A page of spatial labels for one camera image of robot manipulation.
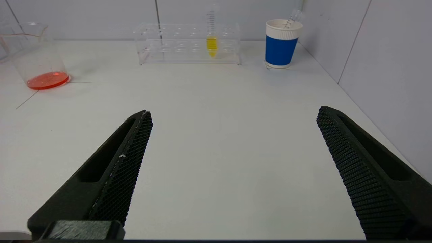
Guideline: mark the blue white paper cup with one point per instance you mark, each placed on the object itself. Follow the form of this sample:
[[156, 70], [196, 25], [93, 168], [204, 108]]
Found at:
[[280, 50]]

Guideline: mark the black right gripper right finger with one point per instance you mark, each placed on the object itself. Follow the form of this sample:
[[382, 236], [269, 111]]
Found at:
[[371, 182]]

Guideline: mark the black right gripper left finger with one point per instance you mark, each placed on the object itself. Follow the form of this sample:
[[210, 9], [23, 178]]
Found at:
[[111, 182]]

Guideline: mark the clear graduated plastic test tube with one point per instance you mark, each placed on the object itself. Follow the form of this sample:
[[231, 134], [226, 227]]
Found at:
[[294, 16]]

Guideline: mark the clear glass beaker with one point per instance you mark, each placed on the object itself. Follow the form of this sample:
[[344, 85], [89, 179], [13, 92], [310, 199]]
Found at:
[[47, 81]]

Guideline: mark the clear acrylic test tube rack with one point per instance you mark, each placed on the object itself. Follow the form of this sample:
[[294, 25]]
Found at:
[[182, 50]]

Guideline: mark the test tube with yellow pigment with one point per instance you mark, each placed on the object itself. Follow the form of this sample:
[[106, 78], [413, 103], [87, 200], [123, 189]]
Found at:
[[211, 45]]

